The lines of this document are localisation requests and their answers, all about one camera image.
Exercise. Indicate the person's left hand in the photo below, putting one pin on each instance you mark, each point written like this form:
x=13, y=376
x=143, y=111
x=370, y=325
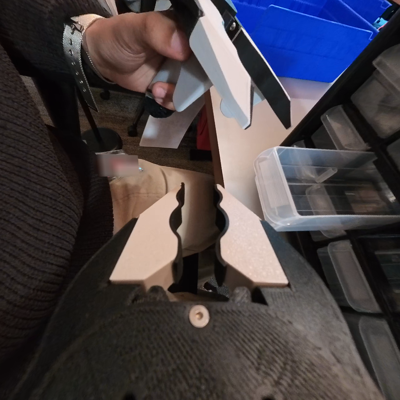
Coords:
x=125, y=53

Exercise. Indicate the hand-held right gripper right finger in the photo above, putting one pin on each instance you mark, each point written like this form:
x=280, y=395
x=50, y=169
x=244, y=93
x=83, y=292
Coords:
x=253, y=253

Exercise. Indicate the office chair base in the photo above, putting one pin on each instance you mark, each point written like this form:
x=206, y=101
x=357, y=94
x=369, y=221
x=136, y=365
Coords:
x=134, y=122

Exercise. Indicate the set of cabinet drawers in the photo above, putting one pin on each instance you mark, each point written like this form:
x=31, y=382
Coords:
x=343, y=275

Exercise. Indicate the person's left forearm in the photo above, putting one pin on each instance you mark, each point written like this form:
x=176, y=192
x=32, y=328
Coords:
x=37, y=28

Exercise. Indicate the clear plastic drawer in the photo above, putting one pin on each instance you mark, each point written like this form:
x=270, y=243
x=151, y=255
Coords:
x=281, y=193

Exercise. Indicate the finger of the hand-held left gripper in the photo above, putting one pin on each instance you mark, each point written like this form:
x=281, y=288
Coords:
x=265, y=78
x=222, y=68

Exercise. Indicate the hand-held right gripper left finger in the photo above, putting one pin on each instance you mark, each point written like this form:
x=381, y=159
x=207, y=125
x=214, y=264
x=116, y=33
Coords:
x=147, y=250

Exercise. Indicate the person's dark knit sweater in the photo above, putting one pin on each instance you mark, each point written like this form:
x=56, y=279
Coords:
x=40, y=187

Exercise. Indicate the blue plastic bin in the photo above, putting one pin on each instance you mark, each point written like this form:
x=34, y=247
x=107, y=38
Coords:
x=297, y=40

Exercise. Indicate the black drawer cabinet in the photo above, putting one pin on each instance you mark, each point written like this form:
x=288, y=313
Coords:
x=328, y=103

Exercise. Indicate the black round stand base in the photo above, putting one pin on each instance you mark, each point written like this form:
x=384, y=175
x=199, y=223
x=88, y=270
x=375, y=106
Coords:
x=103, y=140

